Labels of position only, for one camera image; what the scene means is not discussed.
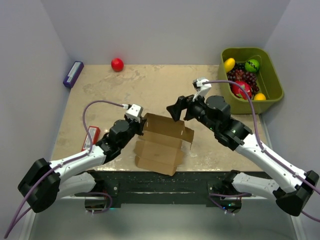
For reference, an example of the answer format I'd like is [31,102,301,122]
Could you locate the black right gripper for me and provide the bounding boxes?
[166,89,219,133]

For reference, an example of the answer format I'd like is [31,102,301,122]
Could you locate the brown cardboard box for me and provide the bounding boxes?
[134,113,194,176]

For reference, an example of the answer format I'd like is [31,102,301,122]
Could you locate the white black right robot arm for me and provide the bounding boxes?
[166,95,320,217]

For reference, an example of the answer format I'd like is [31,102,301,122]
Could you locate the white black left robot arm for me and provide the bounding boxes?
[17,117,147,213]

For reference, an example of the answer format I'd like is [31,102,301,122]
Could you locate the red rectangular box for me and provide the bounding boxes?
[81,126,101,151]

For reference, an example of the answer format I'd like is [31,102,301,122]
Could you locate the purple rectangular box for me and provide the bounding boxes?
[63,61,84,89]

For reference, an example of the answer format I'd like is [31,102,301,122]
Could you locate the red dragon fruit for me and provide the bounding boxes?
[231,81,253,100]

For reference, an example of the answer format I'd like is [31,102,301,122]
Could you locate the red tomato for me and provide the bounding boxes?
[111,58,124,72]

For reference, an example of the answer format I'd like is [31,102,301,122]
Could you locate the yellow lemon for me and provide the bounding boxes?
[223,58,236,73]

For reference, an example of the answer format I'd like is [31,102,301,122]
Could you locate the dark red grapes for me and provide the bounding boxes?
[226,63,260,95]

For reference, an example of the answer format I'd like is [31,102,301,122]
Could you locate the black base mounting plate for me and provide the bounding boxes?
[82,170,241,210]

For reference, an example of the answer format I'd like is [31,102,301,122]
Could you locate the small orange fruit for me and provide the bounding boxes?
[253,93,267,101]

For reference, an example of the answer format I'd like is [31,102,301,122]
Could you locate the green striped toy ball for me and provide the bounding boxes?
[244,59,260,73]

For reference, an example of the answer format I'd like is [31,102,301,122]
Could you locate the green plastic bin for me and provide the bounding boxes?
[217,47,284,114]

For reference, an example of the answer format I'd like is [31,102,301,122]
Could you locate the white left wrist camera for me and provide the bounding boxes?
[124,104,144,123]

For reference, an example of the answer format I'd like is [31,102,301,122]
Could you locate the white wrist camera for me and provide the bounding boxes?
[192,77,212,102]
[124,104,144,123]

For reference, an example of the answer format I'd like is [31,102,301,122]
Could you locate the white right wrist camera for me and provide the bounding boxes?
[192,77,212,102]

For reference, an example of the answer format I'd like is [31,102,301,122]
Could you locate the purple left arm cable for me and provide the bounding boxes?
[3,99,130,239]

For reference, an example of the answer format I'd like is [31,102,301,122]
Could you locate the aluminium rail frame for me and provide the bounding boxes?
[18,113,307,240]

